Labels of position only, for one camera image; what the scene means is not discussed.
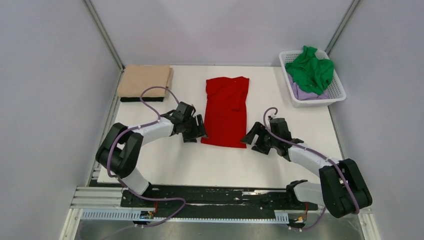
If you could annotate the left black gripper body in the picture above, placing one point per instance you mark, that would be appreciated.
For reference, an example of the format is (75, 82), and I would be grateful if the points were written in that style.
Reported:
(188, 132)

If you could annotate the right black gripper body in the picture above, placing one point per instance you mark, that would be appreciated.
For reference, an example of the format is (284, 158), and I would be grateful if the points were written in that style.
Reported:
(266, 141)

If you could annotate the red t shirt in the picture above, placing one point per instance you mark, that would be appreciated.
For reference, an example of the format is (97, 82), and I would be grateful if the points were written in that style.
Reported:
(225, 119)

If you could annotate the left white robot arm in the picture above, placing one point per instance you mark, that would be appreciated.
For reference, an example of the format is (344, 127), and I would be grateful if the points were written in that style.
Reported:
(119, 152)

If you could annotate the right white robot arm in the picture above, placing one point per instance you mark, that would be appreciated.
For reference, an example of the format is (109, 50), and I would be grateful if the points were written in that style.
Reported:
(342, 189)

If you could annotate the folded black t shirt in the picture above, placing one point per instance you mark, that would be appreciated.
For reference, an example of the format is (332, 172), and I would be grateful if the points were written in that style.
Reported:
(138, 99)

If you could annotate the folded beige t shirt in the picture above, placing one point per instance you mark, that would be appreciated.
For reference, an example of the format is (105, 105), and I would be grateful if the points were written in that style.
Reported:
(137, 78)

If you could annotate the green t shirt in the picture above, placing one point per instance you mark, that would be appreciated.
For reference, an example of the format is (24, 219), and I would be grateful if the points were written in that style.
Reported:
(311, 74)

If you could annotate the white slotted cable duct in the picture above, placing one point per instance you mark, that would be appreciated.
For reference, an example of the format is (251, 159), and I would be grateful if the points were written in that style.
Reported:
(148, 216)

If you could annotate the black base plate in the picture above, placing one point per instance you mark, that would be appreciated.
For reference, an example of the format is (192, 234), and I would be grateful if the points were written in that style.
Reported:
(165, 208)

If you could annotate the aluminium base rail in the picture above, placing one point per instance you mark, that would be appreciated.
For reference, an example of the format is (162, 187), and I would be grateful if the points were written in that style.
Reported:
(201, 196)

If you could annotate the left aluminium frame post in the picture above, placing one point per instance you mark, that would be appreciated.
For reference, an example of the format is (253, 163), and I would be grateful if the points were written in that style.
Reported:
(103, 33)

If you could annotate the aluminium frame post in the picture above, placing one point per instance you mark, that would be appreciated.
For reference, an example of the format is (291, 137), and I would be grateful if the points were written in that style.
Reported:
(103, 33)
(354, 4)

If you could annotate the right aluminium frame post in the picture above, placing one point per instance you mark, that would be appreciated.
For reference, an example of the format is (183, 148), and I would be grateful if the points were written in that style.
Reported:
(354, 4)

